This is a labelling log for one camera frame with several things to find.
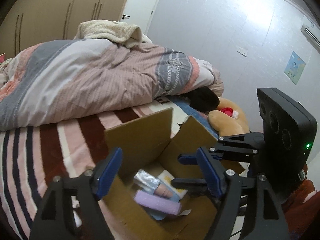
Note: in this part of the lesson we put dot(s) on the white air conditioner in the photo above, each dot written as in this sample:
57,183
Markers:
312,34

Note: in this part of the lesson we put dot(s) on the white door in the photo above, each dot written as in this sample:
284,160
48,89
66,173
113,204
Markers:
140,13

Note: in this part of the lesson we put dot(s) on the brown plush toy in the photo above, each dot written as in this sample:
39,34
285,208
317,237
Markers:
228,119

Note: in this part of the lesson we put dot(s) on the striped fleece blanket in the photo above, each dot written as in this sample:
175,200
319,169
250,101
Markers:
32,156

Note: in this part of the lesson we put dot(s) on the beige wardrobe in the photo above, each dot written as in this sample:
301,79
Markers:
29,22

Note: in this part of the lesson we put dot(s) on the pink tube with clear cap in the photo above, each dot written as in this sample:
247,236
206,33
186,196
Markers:
151,184

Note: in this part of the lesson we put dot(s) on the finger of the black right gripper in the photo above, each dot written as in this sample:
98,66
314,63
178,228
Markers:
198,186
241,148

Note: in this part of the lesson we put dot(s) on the red patterned sleeve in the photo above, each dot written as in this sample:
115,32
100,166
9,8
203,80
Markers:
301,209

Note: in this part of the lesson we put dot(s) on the wall poster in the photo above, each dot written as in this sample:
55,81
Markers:
294,68

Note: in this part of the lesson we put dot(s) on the wall light switch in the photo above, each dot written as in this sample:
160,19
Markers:
242,51

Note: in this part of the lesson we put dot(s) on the cream towel blanket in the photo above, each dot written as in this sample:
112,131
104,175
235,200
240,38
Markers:
128,35

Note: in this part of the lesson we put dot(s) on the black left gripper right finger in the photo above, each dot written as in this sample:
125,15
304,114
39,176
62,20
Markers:
252,198

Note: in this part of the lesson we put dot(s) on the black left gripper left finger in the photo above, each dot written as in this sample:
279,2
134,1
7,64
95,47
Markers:
70,207

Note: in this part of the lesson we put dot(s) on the pink grey quilt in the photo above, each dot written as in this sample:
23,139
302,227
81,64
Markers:
66,79

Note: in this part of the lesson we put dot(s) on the cardboard box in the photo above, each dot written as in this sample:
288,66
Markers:
147,144

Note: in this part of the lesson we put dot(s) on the purple rectangular box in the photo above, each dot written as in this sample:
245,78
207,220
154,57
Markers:
157,203

